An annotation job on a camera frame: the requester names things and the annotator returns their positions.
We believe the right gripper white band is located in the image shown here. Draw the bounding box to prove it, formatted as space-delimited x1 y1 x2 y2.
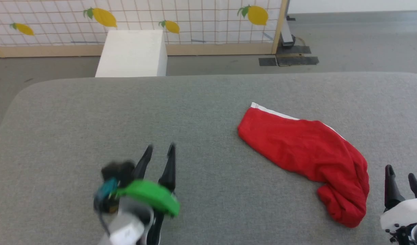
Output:
380 165 417 243

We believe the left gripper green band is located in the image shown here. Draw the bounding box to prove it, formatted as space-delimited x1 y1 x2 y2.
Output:
114 142 181 245

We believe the red garment with white trim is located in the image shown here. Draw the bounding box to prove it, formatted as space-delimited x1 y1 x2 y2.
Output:
237 102 370 228

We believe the white rectangular box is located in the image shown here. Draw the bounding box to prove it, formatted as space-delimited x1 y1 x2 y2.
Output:
95 30 168 78

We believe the lemon-print grid screen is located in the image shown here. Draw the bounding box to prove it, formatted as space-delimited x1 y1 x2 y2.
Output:
0 0 289 58

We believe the black floor tape patch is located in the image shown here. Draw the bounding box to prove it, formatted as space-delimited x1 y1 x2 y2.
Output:
258 45 320 67

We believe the grey metal stand foot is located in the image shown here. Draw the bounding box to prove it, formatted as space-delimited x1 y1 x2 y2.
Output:
279 0 297 48

